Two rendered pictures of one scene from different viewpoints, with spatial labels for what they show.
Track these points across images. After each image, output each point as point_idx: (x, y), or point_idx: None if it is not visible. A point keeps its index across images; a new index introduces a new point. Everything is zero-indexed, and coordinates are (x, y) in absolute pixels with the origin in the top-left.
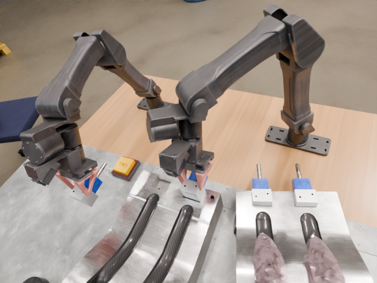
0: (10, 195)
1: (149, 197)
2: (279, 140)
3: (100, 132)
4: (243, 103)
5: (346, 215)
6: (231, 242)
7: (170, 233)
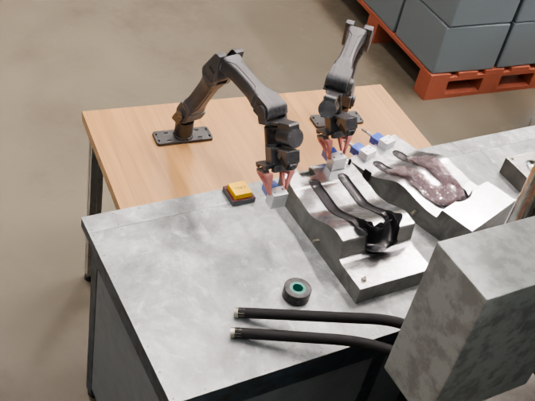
0: (143, 280)
1: (310, 183)
2: None
3: (152, 184)
4: None
5: None
6: None
7: (348, 192)
